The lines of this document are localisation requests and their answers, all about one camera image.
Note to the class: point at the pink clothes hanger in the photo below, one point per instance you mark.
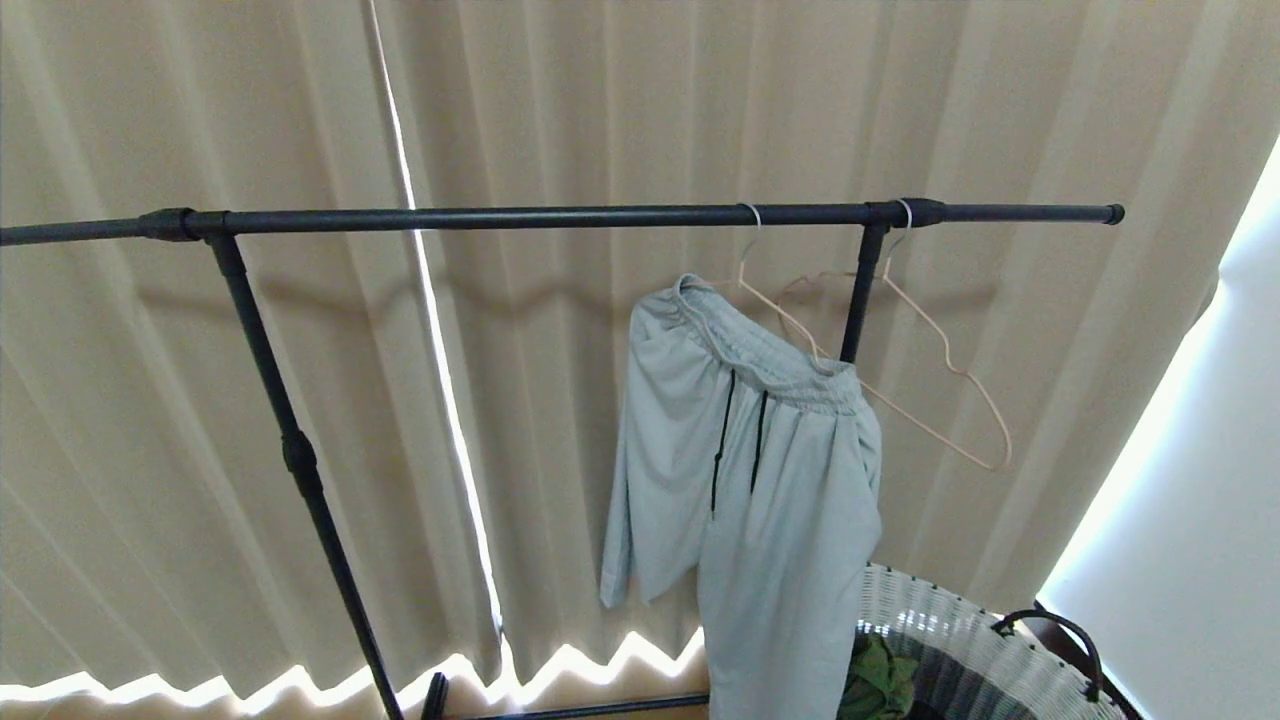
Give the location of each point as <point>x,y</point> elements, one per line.
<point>775,315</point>
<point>930,429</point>

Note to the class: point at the pale grey shorts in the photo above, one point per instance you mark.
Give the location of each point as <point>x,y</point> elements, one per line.
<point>760,520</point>

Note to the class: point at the green long-sleeved shirt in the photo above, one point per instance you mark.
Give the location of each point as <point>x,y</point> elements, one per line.
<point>880,680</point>

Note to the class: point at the black clothes rack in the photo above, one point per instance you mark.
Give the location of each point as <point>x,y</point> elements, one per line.
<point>600,216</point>

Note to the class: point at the white laundry basket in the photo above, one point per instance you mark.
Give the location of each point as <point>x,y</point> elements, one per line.
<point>960,640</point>

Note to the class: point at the beige curtain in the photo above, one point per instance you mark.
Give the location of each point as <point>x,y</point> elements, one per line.
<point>600,100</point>

